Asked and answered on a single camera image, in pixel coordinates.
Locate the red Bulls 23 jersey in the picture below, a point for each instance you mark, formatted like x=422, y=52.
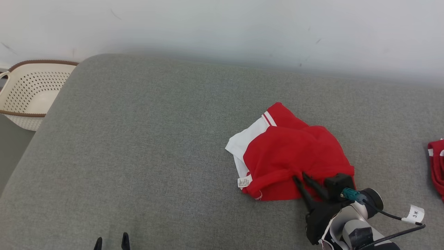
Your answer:
x=295, y=152

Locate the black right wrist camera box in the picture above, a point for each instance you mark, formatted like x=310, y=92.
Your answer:
x=340, y=185

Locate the cream perforated laundry basket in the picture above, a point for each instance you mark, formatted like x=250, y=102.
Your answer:
x=31, y=90

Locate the grey fabric sofa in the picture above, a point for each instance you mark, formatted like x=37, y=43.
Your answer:
x=138, y=156

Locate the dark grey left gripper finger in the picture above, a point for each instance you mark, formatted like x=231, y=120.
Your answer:
x=98, y=244
x=125, y=243

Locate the red shorts with white stripe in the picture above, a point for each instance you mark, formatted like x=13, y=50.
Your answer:
x=437, y=170

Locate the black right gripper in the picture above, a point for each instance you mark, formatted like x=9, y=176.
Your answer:
x=322, y=218

